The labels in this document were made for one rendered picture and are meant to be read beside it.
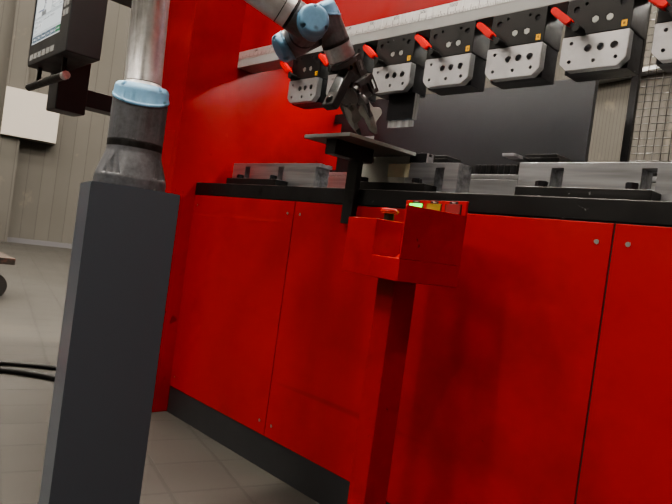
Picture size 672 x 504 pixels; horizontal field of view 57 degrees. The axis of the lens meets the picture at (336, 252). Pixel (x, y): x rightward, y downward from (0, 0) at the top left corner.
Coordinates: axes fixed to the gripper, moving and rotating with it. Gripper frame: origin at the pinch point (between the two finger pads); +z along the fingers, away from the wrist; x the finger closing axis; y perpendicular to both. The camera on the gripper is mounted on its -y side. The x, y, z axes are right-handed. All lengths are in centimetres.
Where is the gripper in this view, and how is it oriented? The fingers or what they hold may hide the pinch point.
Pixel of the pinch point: (364, 132)
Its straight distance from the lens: 174.5
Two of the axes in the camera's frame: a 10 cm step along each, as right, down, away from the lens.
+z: 3.8, 8.2, 4.3
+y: 6.6, -5.6, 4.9
